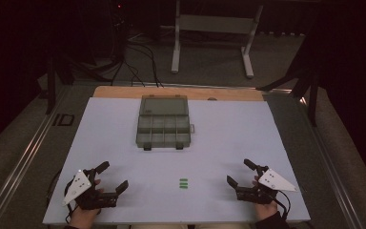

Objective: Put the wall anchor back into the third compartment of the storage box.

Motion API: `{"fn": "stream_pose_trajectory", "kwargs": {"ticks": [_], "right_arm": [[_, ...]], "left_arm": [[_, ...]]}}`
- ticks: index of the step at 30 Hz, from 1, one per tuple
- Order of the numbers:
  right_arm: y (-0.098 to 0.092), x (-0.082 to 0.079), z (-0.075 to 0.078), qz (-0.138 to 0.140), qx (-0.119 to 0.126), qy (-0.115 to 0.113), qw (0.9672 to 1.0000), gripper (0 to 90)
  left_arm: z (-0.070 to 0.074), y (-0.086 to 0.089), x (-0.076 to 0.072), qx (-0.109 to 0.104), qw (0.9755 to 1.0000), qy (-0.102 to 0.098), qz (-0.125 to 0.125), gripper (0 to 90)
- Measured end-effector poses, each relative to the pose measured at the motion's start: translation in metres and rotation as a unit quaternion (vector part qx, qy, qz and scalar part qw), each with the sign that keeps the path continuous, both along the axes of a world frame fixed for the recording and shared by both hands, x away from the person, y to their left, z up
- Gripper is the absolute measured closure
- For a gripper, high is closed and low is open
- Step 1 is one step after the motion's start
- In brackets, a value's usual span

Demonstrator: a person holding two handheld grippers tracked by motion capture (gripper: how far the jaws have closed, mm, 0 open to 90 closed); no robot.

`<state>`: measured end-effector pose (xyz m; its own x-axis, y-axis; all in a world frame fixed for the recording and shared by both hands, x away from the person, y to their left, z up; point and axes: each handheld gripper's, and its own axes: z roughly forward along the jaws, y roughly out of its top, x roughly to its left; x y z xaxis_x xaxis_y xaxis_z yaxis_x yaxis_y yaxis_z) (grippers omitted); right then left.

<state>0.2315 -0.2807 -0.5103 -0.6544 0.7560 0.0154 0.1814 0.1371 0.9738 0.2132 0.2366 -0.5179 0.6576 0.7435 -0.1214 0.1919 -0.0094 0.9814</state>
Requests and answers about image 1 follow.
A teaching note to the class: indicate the person's right hand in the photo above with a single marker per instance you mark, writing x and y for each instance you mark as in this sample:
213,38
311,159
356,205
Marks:
266,210

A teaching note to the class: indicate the dark equipment with red light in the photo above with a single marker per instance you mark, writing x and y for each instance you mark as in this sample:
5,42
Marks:
119,28

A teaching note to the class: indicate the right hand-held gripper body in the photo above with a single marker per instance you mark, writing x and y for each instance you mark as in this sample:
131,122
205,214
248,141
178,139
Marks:
257,194

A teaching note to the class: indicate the clear plastic compartment box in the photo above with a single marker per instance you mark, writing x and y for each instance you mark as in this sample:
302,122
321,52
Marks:
163,127

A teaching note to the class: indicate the black tripod stand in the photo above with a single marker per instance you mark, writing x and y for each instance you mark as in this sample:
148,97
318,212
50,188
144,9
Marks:
311,92

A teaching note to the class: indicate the aluminium rail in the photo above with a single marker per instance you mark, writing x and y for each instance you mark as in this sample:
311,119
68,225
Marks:
330,165
22,162

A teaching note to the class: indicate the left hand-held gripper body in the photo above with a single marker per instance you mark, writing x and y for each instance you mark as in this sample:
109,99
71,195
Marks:
87,197

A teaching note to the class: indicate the white metal stand frame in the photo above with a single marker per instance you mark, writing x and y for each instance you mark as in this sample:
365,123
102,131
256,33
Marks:
214,24

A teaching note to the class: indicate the person's left hand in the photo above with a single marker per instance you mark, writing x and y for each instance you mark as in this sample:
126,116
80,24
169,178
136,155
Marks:
84,218

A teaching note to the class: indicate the small green block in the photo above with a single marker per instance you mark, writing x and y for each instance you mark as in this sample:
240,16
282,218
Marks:
183,187
183,180
183,183

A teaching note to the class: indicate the white table mat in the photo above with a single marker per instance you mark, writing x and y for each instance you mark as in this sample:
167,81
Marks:
203,165

